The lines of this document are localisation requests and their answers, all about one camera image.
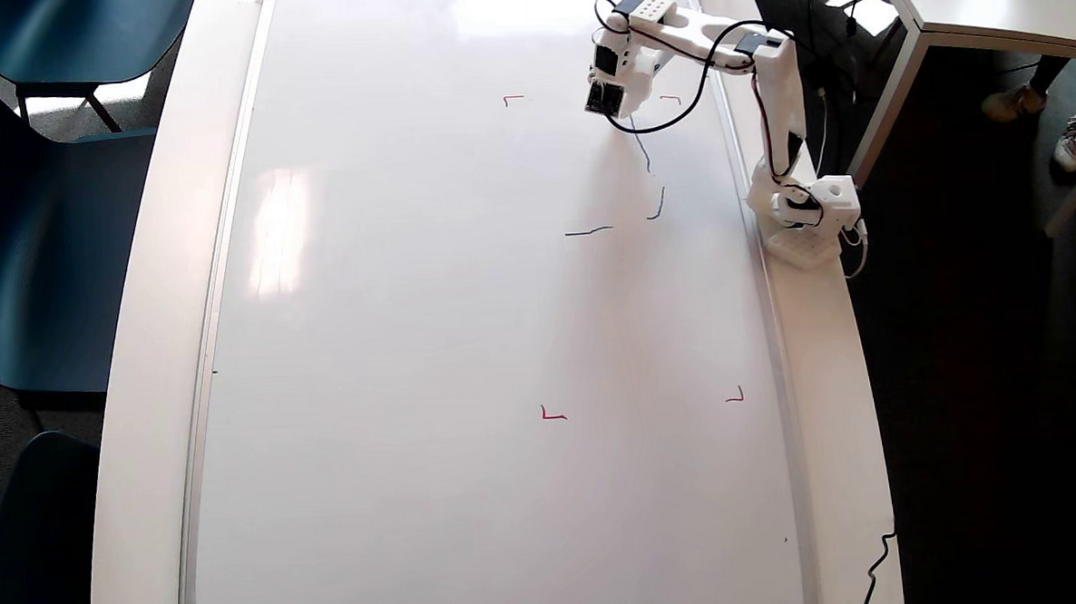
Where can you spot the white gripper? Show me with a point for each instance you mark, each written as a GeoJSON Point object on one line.
{"type": "Point", "coordinates": [635, 95]}

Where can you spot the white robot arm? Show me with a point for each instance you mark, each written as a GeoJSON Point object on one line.
{"type": "Point", "coordinates": [779, 101]}

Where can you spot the brown shoe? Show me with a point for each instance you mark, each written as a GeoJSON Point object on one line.
{"type": "Point", "coordinates": [1012, 104]}

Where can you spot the white desk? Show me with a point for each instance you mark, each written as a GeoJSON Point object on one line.
{"type": "Point", "coordinates": [1015, 0]}

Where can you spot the dark trouser leg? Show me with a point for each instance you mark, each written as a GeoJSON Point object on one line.
{"type": "Point", "coordinates": [1049, 71]}

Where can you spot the white shoe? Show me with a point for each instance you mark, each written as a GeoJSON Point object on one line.
{"type": "Point", "coordinates": [1074, 144]}

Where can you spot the blue chair with black legs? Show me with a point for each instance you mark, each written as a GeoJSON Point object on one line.
{"type": "Point", "coordinates": [72, 36]}

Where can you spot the large blue chair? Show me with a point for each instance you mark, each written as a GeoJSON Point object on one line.
{"type": "Point", "coordinates": [36, 251]}

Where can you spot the dark blue rounded chair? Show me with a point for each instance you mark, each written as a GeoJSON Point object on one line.
{"type": "Point", "coordinates": [40, 542]}

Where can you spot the black wrist camera board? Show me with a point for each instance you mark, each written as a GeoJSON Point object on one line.
{"type": "Point", "coordinates": [605, 97]}

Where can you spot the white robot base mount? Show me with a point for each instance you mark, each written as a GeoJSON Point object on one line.
{"type": "Point", "coordinates": [803, 247]}

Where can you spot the white whiteboard with metal frame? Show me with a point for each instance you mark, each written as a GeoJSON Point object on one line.
{"type": "Point", "coordinates": [431, 343]}

